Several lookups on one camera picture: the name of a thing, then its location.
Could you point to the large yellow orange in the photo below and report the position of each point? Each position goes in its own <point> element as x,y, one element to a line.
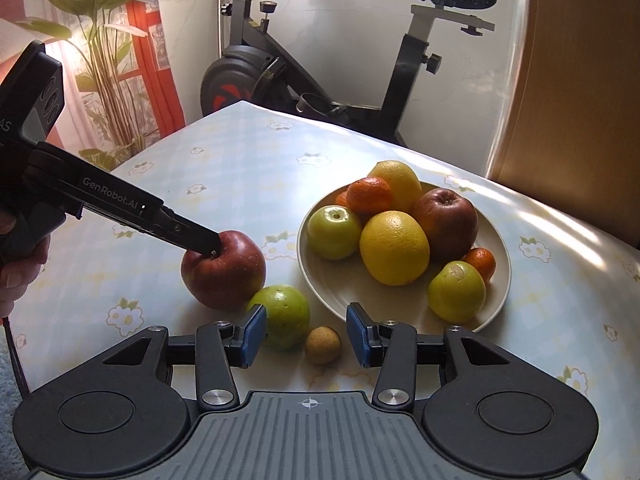
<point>395,247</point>

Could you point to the shiny red apple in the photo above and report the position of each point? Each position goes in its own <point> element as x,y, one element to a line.
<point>225,275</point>

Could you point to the tangerine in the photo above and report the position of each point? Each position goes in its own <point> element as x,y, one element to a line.
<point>481,262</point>
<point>342,200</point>
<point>370,195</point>

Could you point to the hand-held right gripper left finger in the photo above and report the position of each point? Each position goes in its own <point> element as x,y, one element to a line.
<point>254,335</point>

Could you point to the floral tablecloth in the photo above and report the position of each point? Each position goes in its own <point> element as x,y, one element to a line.
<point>250,160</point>

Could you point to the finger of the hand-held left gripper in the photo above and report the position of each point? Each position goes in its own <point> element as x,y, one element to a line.
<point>192,232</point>

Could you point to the grey fuzzy cloth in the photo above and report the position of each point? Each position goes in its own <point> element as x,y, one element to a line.
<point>7,385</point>

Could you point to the person's left hand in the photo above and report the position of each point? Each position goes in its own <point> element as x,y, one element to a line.
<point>20,275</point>

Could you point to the plant printed curtain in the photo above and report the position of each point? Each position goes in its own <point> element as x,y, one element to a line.
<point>115,60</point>

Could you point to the black exercise bike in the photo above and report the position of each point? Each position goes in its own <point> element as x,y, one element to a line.
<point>250,75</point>

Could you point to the dull wrinkled red apple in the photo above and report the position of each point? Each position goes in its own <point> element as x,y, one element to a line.
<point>445,222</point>

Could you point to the wooden cabinet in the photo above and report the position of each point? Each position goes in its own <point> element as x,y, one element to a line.
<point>575,110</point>

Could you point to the cream round plate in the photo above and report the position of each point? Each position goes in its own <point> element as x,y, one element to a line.
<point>345,280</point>

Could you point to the yellow lemon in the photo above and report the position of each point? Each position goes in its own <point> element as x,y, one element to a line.
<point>400,182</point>

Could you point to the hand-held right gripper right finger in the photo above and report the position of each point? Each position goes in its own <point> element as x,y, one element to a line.
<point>358,334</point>

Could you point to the green apple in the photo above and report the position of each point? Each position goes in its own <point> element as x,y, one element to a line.
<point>456,291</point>
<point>334,232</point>
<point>282,315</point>

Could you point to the small brown longan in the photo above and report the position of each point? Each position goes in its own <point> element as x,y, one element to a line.
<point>323,345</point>

